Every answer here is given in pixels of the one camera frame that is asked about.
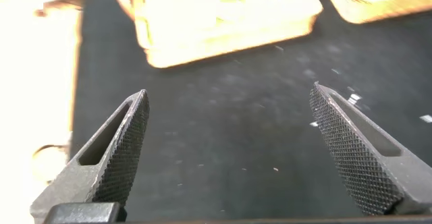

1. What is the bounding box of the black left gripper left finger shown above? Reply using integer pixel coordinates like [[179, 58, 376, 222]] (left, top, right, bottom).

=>
[[29, 88, 151, 224]]

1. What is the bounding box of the black looped base cable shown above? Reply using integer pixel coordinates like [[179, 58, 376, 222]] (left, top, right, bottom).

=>
[[32, 144, 70, 159]]

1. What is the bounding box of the wicker basket with toiletries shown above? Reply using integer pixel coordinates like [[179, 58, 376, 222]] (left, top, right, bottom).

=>
[[113, 0, 324, 69]]

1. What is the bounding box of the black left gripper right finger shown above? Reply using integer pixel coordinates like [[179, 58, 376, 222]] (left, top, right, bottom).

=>
[[308, 81, 432, 217]]

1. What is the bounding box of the wicker basket with food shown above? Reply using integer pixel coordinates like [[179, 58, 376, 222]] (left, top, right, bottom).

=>
[[317, 0, 432, 25]]

